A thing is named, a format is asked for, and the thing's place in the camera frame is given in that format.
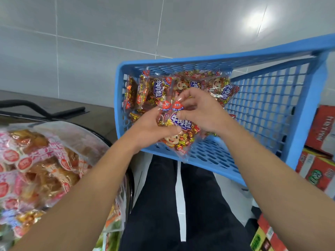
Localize person's right hand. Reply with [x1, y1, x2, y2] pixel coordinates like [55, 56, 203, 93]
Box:
[175, 87, 233, 135]

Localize clear acrylic snack shelves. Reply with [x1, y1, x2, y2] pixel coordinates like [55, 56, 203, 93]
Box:
[0, 120, 132, 251]

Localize person's left hand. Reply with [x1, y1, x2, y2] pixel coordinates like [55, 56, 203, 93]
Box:
[126, 107, 181, 154]

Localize person's black clothing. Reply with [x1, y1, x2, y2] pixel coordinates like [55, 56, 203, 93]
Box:
[119, 154, 254, 251]

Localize blue plastic shopping basket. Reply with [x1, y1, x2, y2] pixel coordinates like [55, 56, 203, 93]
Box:
[114, 34, 335, 187]

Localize pile of pink-label meat packets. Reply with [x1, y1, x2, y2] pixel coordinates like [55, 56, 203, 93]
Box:
[0, 128, 124, 241]

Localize person's right forearm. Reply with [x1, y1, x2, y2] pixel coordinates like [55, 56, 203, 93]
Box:
[217, 125, 335, 251]

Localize handful of red snack packets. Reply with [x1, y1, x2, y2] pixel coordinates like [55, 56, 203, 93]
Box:
[156, 97, 202, 152]

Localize black pole rod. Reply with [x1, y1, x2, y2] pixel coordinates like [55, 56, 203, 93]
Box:
[0, 99, 87, 119]

